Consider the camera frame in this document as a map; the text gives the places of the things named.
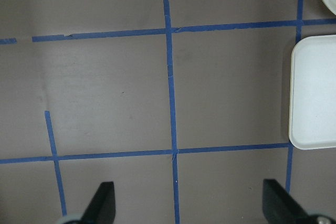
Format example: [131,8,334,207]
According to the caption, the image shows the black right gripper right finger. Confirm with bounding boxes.
[262,179,315,224]

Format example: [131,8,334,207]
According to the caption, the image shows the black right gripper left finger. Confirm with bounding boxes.
[80,182,116,224]

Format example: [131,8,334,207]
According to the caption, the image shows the white rectangular tray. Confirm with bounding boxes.
[289,35,335,150]

